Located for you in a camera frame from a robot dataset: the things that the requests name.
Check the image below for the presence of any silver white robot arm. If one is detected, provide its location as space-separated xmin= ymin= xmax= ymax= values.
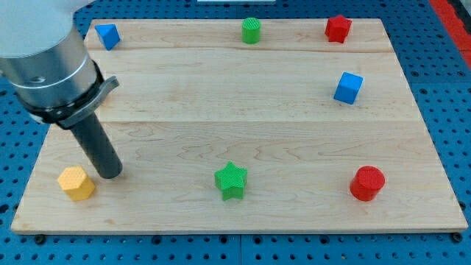
xmin=1 ymin=0 xmax=122 ymax=179

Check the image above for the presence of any green cylinder block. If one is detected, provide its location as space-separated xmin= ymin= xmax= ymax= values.
xmin=241 ymin=17 xmax=261 ymax=44

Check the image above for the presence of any light wooden board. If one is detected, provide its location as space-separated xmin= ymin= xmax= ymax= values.
xmin=11 ymin=18 xmax=468 ymax=235

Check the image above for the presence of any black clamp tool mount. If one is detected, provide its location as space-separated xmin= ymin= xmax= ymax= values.
xmin=22 ymin=61 xmax=119 ymax=130

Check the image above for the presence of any red star block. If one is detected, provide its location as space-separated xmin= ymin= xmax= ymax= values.
xmin=325 ymin=15 xmax=353 ymax=43

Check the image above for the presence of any red cylinder block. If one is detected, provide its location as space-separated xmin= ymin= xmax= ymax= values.
xmin=350 ymin=166 xmax=386 ymax=202

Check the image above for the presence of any green star block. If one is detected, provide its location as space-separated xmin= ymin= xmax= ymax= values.
xmin=214 ymin=161 xmax=248 ymax=201

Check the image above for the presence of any yellow hexagonal prism block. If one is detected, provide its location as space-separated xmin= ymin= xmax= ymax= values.
xmin=57 ymin=166 xmax=96 ymax=202

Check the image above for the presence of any blue cube block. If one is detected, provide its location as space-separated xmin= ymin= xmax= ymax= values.
xmin=333 ymin=72 xmax=364 ymax=105

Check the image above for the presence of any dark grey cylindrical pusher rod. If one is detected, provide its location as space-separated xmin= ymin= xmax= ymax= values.
xmin=71 ymin=113 xmax=122 ymax=179

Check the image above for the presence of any blue triangular prism block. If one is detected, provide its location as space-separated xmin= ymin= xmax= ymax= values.
xmin=94 ymin=24 xmax=121 ymax=51

